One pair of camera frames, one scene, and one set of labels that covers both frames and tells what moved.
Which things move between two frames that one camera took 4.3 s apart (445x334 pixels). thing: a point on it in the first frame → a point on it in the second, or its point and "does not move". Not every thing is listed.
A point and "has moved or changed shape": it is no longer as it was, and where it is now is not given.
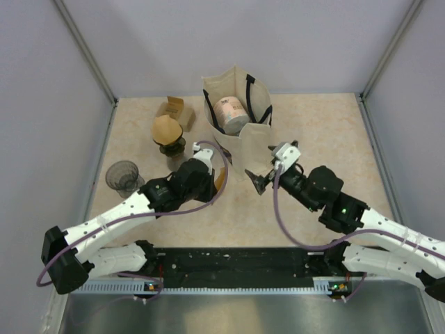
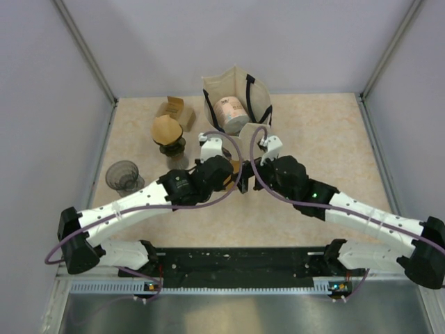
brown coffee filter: (219, 181) has moved or changed shape
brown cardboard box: (174, 106) does not move
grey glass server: (174, 162) does not move
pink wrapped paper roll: (230, 113) does not move
